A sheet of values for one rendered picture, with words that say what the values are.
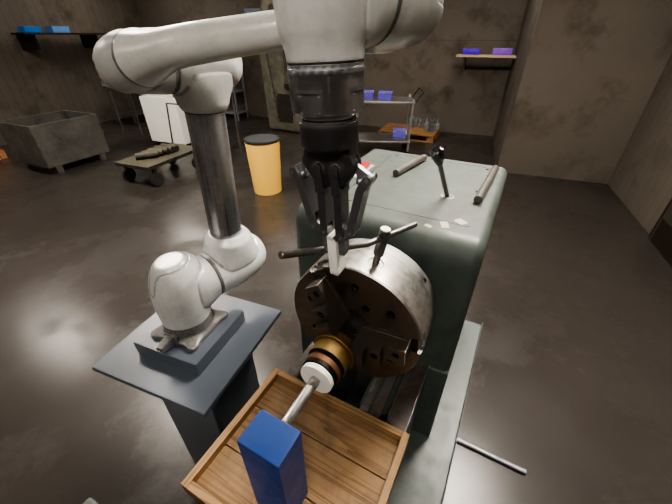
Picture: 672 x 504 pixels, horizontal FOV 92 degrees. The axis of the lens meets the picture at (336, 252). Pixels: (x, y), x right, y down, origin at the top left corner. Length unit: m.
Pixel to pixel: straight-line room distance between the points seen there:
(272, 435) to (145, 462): 1.42
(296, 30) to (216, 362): 0.98
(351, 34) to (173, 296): 0.85
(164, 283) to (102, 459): 1.19
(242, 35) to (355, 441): 0.80
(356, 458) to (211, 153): 0.81
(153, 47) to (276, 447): 0.67
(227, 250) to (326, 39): 0.81
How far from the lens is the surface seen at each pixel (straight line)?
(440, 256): 0.75
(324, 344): 0.66
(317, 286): 0.66
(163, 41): 0.69
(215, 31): 0.64
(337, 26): 0.39
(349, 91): 0.40
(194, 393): 1.12
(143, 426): 2.08
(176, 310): 1.09
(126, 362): 1.29
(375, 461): 0.81
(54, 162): 6.06
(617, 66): 5.26
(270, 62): 7.03
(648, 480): 2.21
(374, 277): 0.64
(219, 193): 1.02
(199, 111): 0.94
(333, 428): 0.83
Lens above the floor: 1.62
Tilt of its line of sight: 34 degrees down
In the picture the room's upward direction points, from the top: straight up
